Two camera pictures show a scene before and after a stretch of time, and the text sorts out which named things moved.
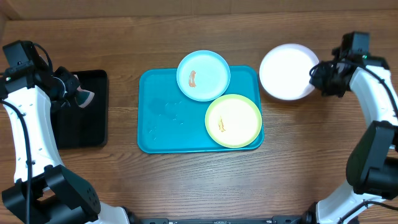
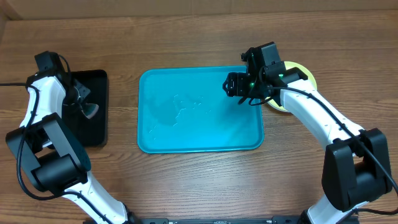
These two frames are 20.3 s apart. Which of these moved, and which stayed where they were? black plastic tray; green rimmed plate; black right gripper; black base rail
Moved: green rimmed plate; black right gripper
Stayed: black plastic tray; black base rail
